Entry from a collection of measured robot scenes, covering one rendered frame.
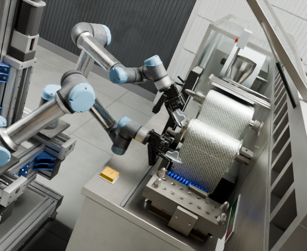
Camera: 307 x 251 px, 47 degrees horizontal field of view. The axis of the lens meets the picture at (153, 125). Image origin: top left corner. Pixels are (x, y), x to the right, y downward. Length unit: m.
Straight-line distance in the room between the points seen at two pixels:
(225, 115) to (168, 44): 3.08
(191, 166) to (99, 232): 0.53
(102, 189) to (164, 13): 3.43
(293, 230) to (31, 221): 1.83
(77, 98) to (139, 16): 3.52
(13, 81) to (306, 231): 1.42
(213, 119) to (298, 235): 1.13
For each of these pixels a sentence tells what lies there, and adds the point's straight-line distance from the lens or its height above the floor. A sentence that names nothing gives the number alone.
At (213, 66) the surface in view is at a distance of 2.60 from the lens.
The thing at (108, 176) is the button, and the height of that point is 0.92.
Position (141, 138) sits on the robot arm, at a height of 1.14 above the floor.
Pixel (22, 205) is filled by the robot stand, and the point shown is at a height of 0.21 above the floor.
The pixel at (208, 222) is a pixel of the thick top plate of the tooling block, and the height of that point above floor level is 1.02.
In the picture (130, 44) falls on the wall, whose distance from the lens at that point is 4.98.
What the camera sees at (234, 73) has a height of 1.43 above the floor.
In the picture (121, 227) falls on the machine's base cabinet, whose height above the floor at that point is 0.80.
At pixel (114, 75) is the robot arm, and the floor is 1.37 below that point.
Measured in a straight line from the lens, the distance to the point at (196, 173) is 1.72.
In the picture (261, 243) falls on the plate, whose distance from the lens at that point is 0.95.
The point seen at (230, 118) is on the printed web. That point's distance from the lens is 1.83.
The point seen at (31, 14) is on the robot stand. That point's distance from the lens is 1.70.
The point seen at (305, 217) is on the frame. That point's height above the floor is 1.60.
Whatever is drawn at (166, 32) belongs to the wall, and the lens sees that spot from 4.81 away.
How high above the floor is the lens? 1.95
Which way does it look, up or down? 26 degrees down
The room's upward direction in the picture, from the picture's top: 24 degrees clockwise
